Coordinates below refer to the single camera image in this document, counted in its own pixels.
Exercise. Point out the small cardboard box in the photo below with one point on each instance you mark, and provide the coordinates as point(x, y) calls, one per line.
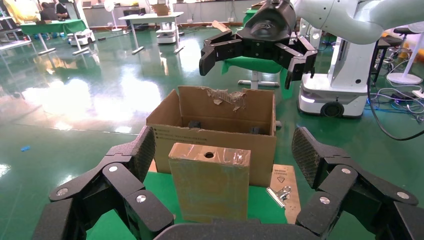
point(208, 188)

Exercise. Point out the white standing fan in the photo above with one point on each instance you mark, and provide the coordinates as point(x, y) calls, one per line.
point(112, 16)

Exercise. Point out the white desk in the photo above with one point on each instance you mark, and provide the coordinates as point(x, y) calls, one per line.
point(149, 17)

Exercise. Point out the yellow sheet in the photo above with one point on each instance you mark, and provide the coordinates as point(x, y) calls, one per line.
point(21, 10)

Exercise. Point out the silver binder clip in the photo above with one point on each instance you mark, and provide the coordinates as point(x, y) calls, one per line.
point(278, 195)

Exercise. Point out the large open cardboard carton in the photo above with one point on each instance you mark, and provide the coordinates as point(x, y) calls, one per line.
point(212, 109)

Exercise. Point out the white table leg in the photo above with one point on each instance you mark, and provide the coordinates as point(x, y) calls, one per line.
point(255, 81)

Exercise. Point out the brown cardboard box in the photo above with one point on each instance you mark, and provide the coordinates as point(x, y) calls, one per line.
point(161, 9)

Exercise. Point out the white fan stand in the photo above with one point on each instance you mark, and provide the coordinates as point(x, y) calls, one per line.
point(404, 78)

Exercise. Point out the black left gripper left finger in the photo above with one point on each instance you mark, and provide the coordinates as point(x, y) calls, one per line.
point(122, 185)

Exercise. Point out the tan wooden piece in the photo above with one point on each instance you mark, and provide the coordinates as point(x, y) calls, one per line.
point(220, 26)

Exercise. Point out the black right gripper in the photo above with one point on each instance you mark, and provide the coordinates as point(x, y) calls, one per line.
point(268, 26)

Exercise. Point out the black stool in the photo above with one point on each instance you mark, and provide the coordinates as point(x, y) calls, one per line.
point(391, 41)

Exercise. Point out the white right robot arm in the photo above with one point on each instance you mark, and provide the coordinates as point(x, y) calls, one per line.
point(348, 20)

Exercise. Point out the small blue scrap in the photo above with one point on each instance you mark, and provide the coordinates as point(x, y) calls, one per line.
point(25, 148)

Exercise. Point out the metal shelf rack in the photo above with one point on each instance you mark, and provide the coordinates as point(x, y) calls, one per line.
point(10, 33)

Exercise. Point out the green cloth on side table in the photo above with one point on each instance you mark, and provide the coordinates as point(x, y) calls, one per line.
point(255, 64)

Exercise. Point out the small white mobile robot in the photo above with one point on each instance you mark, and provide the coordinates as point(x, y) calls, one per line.
point(81, 37)
point(165, 34)

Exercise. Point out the black cabinet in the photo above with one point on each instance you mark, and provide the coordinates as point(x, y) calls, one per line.
point(134, 13)

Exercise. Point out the seated person in black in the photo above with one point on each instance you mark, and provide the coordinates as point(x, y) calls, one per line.
point(48, 13)
point(62, 9)

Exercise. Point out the table with green cloth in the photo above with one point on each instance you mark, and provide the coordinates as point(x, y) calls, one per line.
point(53, 27)

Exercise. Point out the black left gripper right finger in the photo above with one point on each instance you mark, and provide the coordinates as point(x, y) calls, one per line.
point(341, 185)

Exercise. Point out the black foam insert block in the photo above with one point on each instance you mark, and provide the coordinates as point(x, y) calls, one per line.
point(194, 124)
point(256, 130)

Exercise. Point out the white wheeled robot body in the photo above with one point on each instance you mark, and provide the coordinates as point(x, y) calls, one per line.
point(344, 86)

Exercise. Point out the green tablecloth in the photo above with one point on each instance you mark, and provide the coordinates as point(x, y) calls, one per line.
point(261, 205)

